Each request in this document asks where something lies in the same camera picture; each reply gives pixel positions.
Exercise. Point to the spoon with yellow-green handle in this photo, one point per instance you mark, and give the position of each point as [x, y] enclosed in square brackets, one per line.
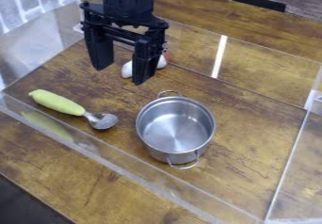
[100, 121]

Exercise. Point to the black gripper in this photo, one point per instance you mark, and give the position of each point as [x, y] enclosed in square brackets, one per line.
[102, 25]

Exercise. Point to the silver metal pot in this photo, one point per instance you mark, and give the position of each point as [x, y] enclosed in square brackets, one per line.
[175, 126]

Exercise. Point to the red and white toy mushroom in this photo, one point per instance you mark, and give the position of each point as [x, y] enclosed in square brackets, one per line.
[127, 67]

